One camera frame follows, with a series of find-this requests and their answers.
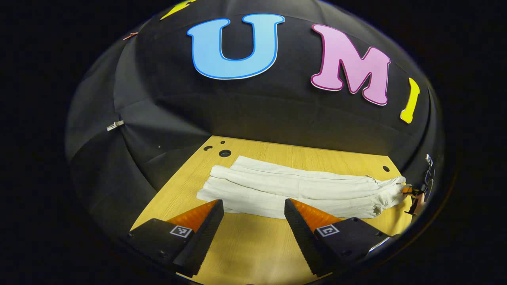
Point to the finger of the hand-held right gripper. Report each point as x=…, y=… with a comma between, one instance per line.
x=410, y=190

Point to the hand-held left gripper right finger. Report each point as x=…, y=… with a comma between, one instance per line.
x=303, y=241

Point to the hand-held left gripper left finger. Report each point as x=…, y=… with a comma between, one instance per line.
x=204, y=241

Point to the white jeans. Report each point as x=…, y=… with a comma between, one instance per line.
x=297, y=186

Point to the white backdrop clip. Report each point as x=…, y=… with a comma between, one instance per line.
x=115, y=125

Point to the red backdrop clip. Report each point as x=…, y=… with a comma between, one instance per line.
x=130, y=35

